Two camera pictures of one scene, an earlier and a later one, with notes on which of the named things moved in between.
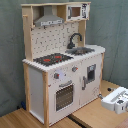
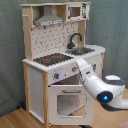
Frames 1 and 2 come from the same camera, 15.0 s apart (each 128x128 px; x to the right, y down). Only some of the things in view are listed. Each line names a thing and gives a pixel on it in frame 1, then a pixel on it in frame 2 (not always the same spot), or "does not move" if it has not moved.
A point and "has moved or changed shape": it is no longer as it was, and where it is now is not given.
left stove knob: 56,75 does not move
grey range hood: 48,18 does not move
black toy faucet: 72,45 does not move
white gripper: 117,100 to 85,69
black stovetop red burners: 52,58 does not move
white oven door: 64,98 has moved or changed shape
